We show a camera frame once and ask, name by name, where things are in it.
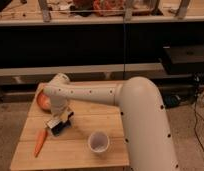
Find black box on shelf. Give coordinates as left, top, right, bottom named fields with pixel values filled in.
left=161, top=45, right=204, bottom=75

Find long wooden shelf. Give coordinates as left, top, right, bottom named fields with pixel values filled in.
left=0, top=0, right=204, bottom=26

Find orange carrot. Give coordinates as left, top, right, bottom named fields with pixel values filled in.
left=34, top=129, right=48, bottom=157

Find orange bowl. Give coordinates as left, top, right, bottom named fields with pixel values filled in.
left=36, top=92, right=51, bottom=111

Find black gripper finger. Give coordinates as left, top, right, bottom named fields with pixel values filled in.
left=51, top=119, right=71, bottom=136

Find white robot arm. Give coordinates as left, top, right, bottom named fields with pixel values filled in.
left=44, top=73, right=180, bottom=171

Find blue and white eraser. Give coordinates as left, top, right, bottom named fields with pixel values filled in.
left=46, top=119, right=60, bottom=129

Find black hanging cable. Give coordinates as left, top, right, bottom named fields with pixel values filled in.
left=122, top=13, right=127, bottom=81

